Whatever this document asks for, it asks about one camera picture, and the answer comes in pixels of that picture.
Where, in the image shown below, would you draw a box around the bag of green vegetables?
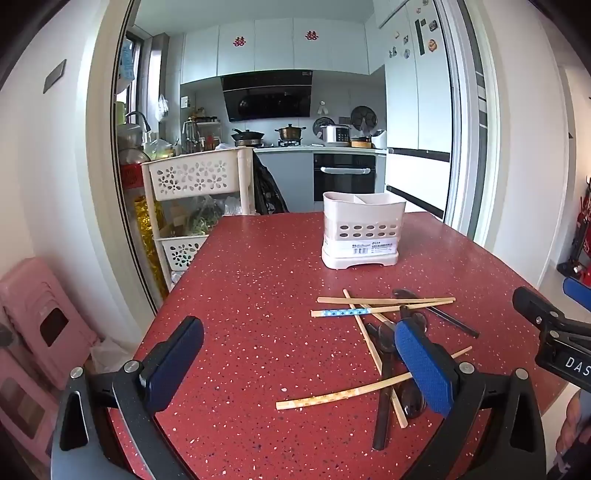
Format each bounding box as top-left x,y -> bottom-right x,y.
185,196 -> 227,236

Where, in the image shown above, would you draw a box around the kitchen faucet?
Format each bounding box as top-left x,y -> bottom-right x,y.
124,111 -> 152,134

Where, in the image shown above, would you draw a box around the white dotted bamboo chopstick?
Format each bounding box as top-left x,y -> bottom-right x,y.
276,346 -> 474,411

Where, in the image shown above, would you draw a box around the red plastic basket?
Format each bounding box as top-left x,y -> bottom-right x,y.
119,161 -> 151,190

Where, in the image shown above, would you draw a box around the grey wall plate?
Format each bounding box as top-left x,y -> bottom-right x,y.
43,59 -> 68,94

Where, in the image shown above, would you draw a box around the blue patterned chopstick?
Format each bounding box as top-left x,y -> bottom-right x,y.
311,299 -> 455,318

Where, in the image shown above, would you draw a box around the black hanging bag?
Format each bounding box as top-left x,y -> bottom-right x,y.
253,150 -> 289,215

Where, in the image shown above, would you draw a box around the black built-in oven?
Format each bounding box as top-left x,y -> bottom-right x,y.
313,152 -> 377,202

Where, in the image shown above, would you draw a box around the person's right hand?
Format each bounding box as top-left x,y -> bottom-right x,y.
556,390 -> 591,462

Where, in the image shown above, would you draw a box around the white upper cabinets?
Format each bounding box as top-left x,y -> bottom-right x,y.
181,17 -> 386,85

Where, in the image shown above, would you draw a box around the black range hood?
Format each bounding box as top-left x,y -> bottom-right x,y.
221,69 -> 314,123

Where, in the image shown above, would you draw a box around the red and black appliance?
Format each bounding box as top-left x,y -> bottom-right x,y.
556,180 -> 591,284

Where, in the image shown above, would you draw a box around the fridge magnets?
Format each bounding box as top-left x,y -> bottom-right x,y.
388,0 -> 439,58

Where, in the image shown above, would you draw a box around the metal spice rack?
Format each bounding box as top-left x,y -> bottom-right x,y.
182,117 -> 222,154

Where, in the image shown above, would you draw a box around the white flower-cutout storage trolley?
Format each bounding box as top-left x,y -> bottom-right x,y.
141,148 -> 257,291

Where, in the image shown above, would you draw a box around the grey lower cabinet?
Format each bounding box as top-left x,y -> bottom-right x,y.
254,148 -> 389,213

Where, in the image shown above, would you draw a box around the steel basin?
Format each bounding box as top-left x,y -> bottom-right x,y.
117,122 -> 141,148

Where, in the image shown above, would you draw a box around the black wok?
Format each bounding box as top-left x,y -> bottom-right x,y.
231,128 -> 266,147

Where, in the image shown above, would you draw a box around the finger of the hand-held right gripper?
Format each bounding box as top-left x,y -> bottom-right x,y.
512,286 -> 591,344
562,276 -> 591,302

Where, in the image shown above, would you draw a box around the white plastic utensil holder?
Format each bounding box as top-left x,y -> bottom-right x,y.
322,191 -> 406,269

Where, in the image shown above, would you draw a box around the silver rice cooker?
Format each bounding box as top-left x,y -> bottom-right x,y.
320,124 -> 352,148

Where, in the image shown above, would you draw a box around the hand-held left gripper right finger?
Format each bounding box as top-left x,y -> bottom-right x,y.
394,319 -> 548,480

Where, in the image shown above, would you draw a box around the white refrigerator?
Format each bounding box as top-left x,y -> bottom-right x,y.
383,0 -> 455,222

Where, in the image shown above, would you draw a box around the pink plastic stool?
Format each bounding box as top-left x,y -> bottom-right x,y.
0,257 -> 100,391
0,346 -> 61,467

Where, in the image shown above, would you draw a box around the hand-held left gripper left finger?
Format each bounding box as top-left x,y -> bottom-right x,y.
50,316 -> 205,480

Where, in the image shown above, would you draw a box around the white plastic bag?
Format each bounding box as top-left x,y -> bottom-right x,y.
90,337 -> 139,374

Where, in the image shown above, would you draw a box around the white sliding door frame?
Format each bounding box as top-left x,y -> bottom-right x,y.
85,0 -> 502,319

